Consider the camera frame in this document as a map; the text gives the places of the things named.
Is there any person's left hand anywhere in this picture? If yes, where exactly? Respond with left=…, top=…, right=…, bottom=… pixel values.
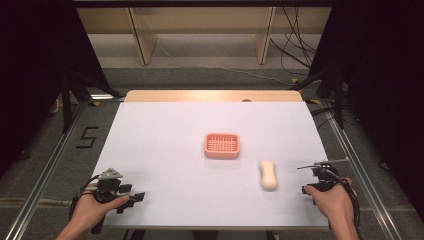
left=68, top=184, right=131, bottom=234

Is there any white table cover sheet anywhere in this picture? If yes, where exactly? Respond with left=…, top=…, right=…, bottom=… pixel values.
left=91, top=101, right=330, bottom=230

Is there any pink soap dish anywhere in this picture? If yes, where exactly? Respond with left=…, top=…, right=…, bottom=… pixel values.
left=203, top=132, right=241, bottom=160

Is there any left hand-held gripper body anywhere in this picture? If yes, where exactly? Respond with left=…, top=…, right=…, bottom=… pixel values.
left=94, top=168, right=124, bottom=204

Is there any light wooden desk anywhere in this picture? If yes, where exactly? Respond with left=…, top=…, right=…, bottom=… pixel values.
left=75, top=6, right=333, bottom=67

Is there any person's right hand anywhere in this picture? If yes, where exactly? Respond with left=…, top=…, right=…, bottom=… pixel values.
left=303, top=177, right=359, bottom=231

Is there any aluminium floor rail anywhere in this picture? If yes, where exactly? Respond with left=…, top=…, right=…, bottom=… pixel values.
left=320, top=99, right=405, bottom=240
left=4, top=94, right=126, bottom=240

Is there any black metal stand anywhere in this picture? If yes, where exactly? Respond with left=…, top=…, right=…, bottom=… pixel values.
left=59, top=70, right=122, bottom=135
left=292, top=65, right=346, bottom=130

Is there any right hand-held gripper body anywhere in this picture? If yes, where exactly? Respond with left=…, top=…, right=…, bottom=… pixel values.
left=297, top=157, right=350, bottom=193

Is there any bundle of black floor cables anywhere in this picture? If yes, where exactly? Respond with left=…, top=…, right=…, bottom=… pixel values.
left=269, top=6, right=318, bottom=77

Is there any black curtain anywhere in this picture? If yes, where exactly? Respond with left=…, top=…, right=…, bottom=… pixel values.
left=309, top=0, right=424, bottom=222
left=0, top=0, right=112, bottom=179

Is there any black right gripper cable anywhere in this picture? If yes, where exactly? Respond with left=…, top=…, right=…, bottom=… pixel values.
left=319, top=167, right=362, bottom=232

